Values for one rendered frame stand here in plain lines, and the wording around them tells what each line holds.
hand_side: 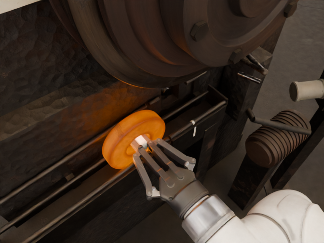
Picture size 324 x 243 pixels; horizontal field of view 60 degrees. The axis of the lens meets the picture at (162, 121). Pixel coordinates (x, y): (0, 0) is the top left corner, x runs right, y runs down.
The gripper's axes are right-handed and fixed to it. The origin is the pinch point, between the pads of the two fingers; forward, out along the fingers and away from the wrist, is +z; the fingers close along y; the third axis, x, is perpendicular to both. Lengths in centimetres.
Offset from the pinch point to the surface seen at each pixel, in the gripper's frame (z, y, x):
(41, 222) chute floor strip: 1.5, -26.1, -13.6
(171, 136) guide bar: -2.9, 8.6, -4.8
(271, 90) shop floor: 18, 113, -78
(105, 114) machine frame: 7.1, -2.9, 3.0
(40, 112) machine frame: 9.3, -14.5, 10.5
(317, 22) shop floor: 44, 203, -79
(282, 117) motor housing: -12, 52, -23
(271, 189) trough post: -23, 59, -75
